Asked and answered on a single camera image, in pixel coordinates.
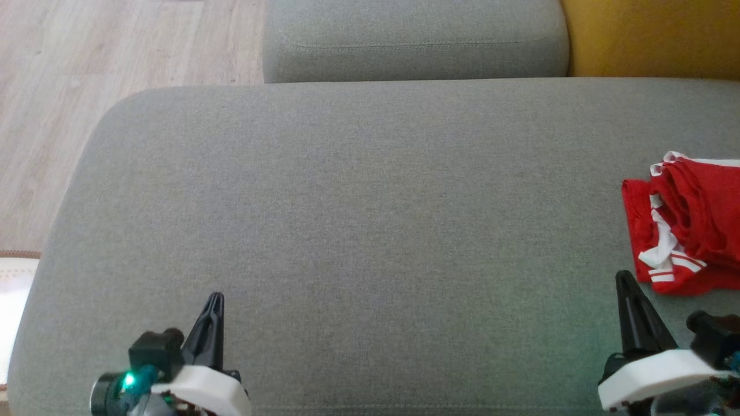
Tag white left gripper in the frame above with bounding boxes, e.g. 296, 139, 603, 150
151, 293, 252, 416

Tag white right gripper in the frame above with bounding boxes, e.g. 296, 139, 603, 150
598, 270, 735, 412

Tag red Bulls 23 jersey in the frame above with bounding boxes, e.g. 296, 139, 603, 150
622, 179, 740, 296

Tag red shorts with white stripe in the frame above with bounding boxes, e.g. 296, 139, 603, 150
649, 151, 740, 272

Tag white rug with brown edge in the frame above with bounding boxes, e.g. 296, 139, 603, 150
0, 250, 41, 391

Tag yellow sofa backrest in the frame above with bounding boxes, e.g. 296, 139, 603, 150
560, 0, 740, 80

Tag small grey sofa cushion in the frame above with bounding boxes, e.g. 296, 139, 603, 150
263, 0, 570, 84

